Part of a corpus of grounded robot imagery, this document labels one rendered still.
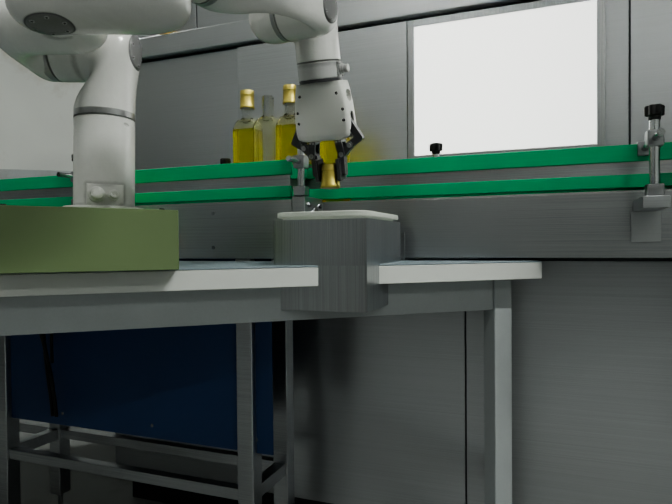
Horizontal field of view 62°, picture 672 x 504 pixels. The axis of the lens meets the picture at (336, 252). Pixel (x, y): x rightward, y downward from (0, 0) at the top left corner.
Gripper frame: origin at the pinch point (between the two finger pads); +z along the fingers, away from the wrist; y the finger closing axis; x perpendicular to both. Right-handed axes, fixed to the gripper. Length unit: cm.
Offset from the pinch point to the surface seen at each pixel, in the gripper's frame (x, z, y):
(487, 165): -21.9, 3.8, -25.5
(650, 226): -16, 16, -54
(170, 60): -52, -28, 65
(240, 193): -12.4, 5.6, 26.1
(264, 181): -13.3, 3.4, 20.3
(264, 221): -8.9, 11.2, 19.3
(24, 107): -201, -29, 290
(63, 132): -211, -10, 271
